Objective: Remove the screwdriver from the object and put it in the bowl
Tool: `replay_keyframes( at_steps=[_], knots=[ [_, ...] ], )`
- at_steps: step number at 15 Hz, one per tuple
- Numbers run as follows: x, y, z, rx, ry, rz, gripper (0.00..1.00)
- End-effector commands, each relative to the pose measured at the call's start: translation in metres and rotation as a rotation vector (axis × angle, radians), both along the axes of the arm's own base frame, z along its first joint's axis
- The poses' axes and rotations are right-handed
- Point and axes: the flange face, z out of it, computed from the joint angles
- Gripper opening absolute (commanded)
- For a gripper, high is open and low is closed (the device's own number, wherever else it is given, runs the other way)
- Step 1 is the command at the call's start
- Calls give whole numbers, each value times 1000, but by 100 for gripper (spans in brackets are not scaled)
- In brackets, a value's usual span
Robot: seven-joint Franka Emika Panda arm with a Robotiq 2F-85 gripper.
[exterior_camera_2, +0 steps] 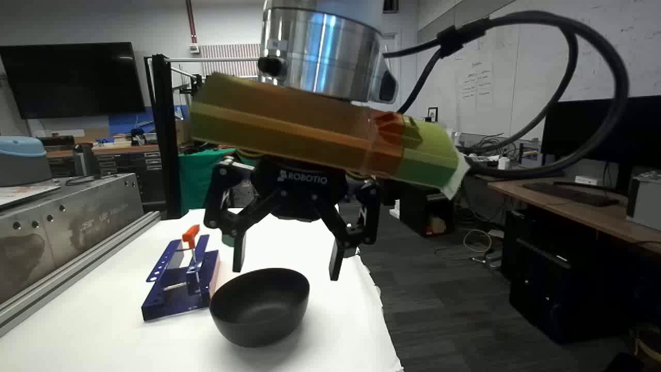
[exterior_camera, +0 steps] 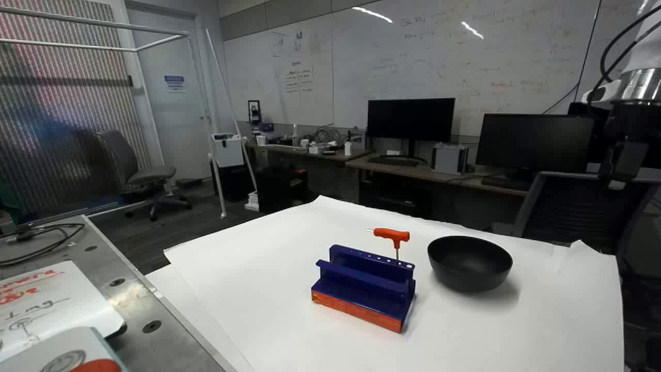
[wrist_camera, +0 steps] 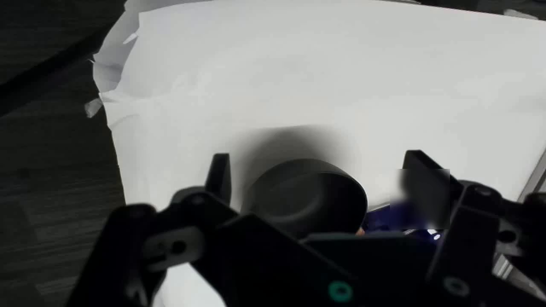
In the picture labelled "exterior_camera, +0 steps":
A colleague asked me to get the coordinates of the black cable loop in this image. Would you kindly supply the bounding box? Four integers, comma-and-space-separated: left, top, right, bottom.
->
0, 221, 87, 272

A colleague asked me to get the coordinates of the grey office chair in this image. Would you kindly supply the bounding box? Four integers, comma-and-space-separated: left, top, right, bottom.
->
96, 128, 195, 223

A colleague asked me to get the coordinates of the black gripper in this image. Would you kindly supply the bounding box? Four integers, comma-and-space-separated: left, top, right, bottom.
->
599, 102, 661, 192

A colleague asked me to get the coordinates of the long wooden desk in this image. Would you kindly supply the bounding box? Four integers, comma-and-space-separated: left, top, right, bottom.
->
253, 142, 534, 209

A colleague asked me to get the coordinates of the white computer box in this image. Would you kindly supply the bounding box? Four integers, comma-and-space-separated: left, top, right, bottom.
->
433, 142, 471, 176

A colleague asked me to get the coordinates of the booklet with red circle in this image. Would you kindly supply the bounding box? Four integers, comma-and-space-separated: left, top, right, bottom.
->
0, 328, 131, 372

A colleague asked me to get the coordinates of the white wall whiteboard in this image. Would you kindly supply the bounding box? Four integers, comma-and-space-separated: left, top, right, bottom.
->
221, 0, 661, 142

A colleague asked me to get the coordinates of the white paper with handwriting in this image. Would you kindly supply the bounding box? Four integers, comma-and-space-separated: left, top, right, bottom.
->
0, 259, 126, 365

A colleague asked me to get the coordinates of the black bowl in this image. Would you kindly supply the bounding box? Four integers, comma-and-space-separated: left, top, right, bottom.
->
425, 235, 514, 293

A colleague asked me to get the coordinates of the blue tool holder orange base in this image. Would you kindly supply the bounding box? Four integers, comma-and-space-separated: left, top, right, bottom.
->
311, 242, 418, 336

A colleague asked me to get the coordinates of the orange handled screwdriver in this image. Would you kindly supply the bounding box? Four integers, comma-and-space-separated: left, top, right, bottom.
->
373, 225, 413, 263

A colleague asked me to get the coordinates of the black monitor on stand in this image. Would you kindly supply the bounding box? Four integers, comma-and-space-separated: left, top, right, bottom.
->
366, 98, 457, 161

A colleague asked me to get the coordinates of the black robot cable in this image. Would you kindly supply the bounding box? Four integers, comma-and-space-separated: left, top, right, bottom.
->
598, 5, 661, 89

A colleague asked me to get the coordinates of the black wall device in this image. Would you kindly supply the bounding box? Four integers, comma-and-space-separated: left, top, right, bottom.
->
247, 99, 265, 128

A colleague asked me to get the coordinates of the grey mesh back chair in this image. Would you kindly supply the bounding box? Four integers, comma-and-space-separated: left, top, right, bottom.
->
512, 170, 654, 254

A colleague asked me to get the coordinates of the white cart box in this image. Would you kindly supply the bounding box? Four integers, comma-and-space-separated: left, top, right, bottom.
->
211, 131, 249, 173

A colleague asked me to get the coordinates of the white leaning pole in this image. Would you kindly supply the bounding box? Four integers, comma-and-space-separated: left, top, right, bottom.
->
203, 28, 232, 221

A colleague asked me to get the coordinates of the white paper sheet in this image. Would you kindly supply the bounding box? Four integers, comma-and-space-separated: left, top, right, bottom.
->
144, 194, 628, 372

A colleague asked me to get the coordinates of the wide black monitor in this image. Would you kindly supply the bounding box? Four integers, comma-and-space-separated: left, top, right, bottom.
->
473, 113, 598, 184

